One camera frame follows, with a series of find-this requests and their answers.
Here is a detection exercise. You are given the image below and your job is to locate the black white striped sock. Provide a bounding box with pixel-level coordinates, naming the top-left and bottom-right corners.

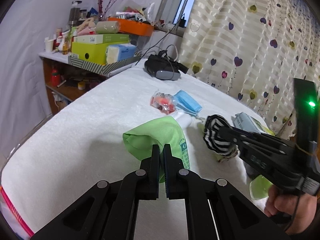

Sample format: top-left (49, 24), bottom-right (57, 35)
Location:
top-left (203, 114), bottom-right (239, 159)

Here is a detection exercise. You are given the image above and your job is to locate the blue face mask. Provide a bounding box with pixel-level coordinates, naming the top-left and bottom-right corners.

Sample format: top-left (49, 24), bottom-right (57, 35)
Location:
top-left (173, 90), bottom-right (202, 116)

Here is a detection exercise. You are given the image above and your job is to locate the clear packet with red item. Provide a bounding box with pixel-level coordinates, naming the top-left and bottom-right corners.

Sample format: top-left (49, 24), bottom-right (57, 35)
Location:
top-left (150, 90), bottom-right (177, 115)

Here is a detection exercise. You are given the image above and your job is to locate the white towel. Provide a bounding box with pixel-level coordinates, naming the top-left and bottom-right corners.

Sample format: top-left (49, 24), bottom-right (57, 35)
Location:
top-left (169, 110), bottom-right (193, 129)

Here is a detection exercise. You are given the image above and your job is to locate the right human hand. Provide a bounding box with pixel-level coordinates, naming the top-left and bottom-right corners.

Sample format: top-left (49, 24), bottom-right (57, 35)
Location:
top-left (264, 185), bottom-right (317, 235)

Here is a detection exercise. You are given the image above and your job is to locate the blue wet wipes pack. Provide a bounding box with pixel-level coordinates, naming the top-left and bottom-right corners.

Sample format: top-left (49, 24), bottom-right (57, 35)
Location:
top-left (233, 112), bottom-right (267, 133)

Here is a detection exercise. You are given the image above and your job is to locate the heart patterned cream curtain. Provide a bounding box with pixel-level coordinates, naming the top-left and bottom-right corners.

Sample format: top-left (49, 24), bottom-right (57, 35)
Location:
top-left (179, 0), bottom-right (319, 139)

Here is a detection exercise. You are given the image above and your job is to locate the black grey VR headset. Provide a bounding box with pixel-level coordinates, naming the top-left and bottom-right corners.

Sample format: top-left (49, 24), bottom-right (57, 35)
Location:
top-left (144, 50), bottom-right (188, 81)

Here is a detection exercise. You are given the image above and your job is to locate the striped cardboard tray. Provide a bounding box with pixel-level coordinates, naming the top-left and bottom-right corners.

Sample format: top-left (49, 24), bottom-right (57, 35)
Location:
top-left (68, 56), bottom-right (140, 76)

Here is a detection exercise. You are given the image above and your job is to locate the wooden side shelf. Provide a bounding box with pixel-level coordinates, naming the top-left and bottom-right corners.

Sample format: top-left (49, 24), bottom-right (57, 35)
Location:
top-left (39, 51), bottom-right (107, 115)

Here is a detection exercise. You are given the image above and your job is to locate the blue tissue pack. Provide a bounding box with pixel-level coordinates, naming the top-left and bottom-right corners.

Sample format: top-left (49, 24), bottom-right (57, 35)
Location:
top-left (106, 43), bottom-right (136, 64)

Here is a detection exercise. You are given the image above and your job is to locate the yellow green cardboard box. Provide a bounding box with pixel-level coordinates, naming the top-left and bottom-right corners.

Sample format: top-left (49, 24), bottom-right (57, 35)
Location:
top-left (71, 34), bottom-right (130, 65)

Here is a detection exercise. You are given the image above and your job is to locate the beige rolled cloth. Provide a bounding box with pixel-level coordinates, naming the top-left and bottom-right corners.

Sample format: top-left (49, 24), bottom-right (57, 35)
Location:
top-left (95, 21), bottom-right (120, 34)

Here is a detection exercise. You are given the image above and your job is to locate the orange tray with clutter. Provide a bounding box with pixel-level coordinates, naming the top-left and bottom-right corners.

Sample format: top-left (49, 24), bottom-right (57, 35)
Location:
top-left (107, 11), bottom-right (154, 37)

